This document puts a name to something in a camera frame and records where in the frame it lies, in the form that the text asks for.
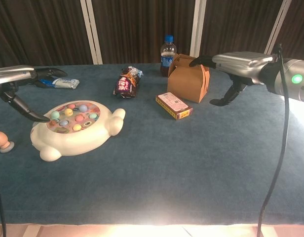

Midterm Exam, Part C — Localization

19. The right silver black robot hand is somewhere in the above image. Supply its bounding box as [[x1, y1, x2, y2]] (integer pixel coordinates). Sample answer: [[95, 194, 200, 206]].
[[189, 51, 275, 107]]

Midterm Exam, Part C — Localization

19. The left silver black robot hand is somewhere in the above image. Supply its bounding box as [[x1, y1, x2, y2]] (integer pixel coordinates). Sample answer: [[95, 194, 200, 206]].
[[0, 65, 68, 122]]

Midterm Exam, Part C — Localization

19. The pink grey toy hammer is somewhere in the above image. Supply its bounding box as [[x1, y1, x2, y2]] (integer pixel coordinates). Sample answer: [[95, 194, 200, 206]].
[[0, 125, 16, 154]]

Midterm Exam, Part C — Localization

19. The white whack-a-mole toy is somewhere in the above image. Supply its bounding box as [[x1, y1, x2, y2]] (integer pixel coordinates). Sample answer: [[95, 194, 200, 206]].
[[30, 100, 126, 162]]

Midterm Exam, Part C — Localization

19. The dark brown curtain panel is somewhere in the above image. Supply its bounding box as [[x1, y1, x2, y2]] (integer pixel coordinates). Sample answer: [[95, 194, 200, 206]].
[[275, 0, 304, 61], [200, 0, 284, 58], [92, 0, 196, 64], [0, 0, 93, 69]]

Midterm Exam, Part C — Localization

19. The blue white toothpaste tube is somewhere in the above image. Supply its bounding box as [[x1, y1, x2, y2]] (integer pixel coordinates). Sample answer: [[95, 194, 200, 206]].
[[38, 77, 80, 89]]

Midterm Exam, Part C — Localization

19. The brown cardboard gable box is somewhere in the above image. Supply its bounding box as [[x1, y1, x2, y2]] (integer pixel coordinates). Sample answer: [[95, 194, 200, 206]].
[[167, 53, 211, 104]]

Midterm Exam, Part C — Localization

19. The cola bottle blue cap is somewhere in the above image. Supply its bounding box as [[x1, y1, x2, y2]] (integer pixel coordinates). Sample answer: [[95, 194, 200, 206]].
[[160, 35, 178, 78]]

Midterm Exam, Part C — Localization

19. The small red yellow box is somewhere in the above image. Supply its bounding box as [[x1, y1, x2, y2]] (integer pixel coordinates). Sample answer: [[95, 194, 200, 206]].
[[155, 92, 193, 121]]

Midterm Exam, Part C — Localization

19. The dark brown snack bag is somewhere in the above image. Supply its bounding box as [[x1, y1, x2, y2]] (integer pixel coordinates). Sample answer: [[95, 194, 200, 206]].
[[113, 66, 144, 99]]

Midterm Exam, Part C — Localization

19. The white frame post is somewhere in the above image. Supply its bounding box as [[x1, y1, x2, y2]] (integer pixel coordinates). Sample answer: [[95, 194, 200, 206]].
[[264, 0, 293, 55], [190, 0, 207, 58], [79, 0, 103, 65]]

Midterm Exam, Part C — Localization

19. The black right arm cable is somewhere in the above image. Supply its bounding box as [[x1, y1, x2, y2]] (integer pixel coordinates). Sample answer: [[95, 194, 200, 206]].
[[257, 43, 291, 237]]

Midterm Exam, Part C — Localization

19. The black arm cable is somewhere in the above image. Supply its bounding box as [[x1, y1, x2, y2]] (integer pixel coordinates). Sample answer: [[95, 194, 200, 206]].
[[257, 43, 291, 237], [0, 176, 7, 237]]

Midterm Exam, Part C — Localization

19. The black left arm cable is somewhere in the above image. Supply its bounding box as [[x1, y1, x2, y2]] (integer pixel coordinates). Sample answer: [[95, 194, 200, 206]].
[[0, 176, 7, 237]]

